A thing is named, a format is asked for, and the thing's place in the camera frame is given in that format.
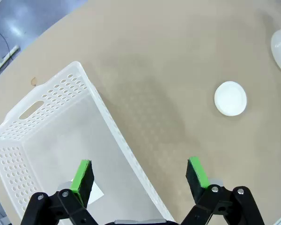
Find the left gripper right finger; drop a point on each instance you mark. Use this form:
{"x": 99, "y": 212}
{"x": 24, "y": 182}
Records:
{"x": 197, "y": 185}

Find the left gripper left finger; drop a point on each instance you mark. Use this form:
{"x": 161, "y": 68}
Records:
{"x": 80, "y": 185}

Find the white round bottle lid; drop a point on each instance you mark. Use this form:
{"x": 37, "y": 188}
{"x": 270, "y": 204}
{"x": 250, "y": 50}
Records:
{"x": 230, "y": 98}

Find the white paper card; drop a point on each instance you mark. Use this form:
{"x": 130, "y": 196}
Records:
{"x": 96, "y": 193}

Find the white perforated plastic basket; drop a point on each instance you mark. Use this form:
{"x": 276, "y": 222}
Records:
{"x": 61, "y": 140}

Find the white power strip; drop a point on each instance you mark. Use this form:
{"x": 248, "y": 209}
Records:
{"x": 7, "y": 57}

